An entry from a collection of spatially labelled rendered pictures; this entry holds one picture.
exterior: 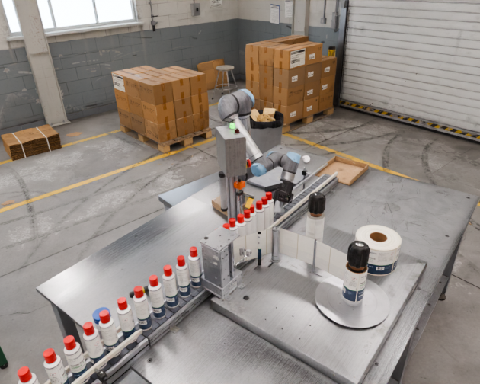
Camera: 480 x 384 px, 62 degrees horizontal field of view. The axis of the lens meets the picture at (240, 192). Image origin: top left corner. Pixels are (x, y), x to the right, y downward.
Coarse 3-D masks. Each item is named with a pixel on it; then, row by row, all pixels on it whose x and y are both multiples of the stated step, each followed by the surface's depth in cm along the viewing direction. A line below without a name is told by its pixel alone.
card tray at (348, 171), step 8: (336, 160) 300; (344, 160) 295; (352, 160) 291; (328, 168) 289; (336, 168) 288; (344, 168) 288; (352, 168) 288; (360, 168) 287; (336, 176) 278; (344, 176) 278; (352, 176) 277
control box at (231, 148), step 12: (216, 132) 187; (228, 132) 181; (240, 132) 181; (216, 144) 191; (228, 144) 176; (240, 144) 177; (228, 156) 178; (240, 156) 180; (228, 168) 181; (240, 168) 183
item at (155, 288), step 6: (150, 276) 157; (156, 276) 156; (150, 282) 155; (156, 282) 156; (150, 288) 156; (156, 288) 156; (150, 294) 158; (156, 294) 157; (162, 294) 160; (156, 300) 159; (162, 300) 161; (156, 306) 160; (162, 306) 162; (156, 312) 162; (162, 312) 163; (156, 318) 164
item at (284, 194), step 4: (280, 180) 216; (284, 180) 214; (284, 184) 217; (288, 184) 214; (292, 184) 213; (280, 188) 217; (284, 188) 216; (288, 188) 214; (292, 188) 215; (276, 192) 217; (280, 192) 215; (284, 192) 213; (288, 192) 214; (276, 196) 216; (280, 196) 216; (284, 196) 215; (288, 196) 215; (292, 196) 217; (280, 200) 216; (284, 200) 213; (288, 200) 216
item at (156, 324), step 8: (328, 176) 269; (312, 184) 259; (320, 184) 259; (304, 192) 251; (296, 200) 243; (288, 208) 235; (280, 216) 228; (288, 216) 227; (280, 224) 221; (192, 288) 179; (200, 288) 179; (192, 296) 175; (184, 304) 171; (152, 312) 167; (168, 312) 167; (152, 320) 164; (160, 320) 164; (136, 328) 160; (152, 328) 160
